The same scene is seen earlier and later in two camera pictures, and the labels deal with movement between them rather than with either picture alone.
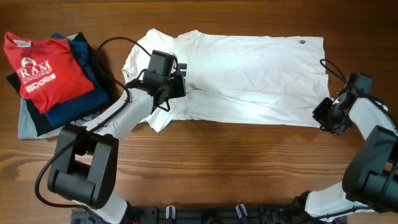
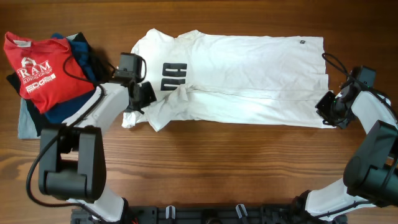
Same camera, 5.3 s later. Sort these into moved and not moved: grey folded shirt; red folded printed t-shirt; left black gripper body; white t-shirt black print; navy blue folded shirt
Moved: white t-shirt black print; left black gripper body
Not moved: grey folded shirt; red folded printed t-shirt; navy blue folded shirt
